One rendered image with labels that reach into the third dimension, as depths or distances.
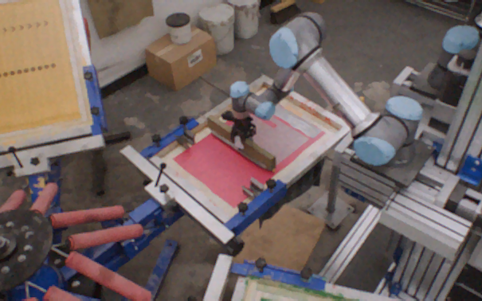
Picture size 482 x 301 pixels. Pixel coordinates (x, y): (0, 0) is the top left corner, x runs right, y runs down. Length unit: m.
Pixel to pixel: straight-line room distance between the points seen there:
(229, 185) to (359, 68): 2.48
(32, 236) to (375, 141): 1.10
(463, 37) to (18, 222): 1.70
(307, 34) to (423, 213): 0.72
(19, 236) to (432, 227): 1.33
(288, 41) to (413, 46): 3.22
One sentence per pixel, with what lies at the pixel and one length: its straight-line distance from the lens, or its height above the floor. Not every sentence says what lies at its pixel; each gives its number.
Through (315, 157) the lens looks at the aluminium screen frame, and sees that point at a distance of 2.06.
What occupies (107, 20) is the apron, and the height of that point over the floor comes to 0.68.
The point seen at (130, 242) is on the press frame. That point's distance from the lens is 1.81.
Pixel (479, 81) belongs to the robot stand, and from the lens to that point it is 1.64.
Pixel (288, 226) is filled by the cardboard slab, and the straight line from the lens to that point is 3.00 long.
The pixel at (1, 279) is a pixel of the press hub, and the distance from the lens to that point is 1.56.
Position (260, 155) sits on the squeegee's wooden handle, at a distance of 2.00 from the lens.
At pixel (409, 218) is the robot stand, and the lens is 1.70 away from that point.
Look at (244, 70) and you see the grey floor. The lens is 4.19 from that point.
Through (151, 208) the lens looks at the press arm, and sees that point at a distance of 1.88.
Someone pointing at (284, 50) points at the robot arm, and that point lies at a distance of 1.47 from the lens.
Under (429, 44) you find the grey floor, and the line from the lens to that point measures 4.67.
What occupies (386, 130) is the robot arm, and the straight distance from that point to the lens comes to 1.50.
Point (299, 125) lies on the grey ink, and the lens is 2.25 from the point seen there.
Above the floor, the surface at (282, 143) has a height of 0.95.
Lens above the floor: 2.50
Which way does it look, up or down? 46 degrees down
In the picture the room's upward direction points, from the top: 4 degrees counter-clockwise
